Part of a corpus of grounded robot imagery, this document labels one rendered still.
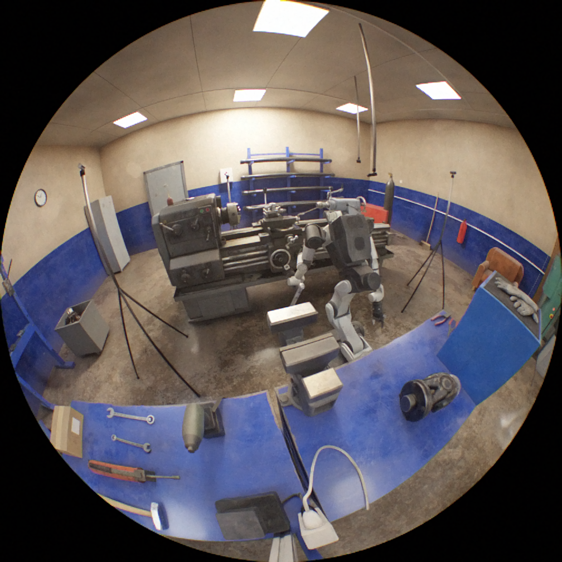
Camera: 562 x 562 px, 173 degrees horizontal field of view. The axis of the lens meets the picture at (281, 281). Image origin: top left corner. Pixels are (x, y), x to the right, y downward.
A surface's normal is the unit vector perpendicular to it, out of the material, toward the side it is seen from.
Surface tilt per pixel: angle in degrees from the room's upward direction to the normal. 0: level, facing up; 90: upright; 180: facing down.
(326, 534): 0
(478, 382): 90
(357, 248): 67
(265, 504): 0
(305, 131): 90
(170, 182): 90
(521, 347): 90
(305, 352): 0
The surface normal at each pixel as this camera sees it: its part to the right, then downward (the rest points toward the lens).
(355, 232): 0.28, 0.15
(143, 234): 0.29, 0.52
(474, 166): -0.95, 0.20
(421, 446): -0.04, -0.83
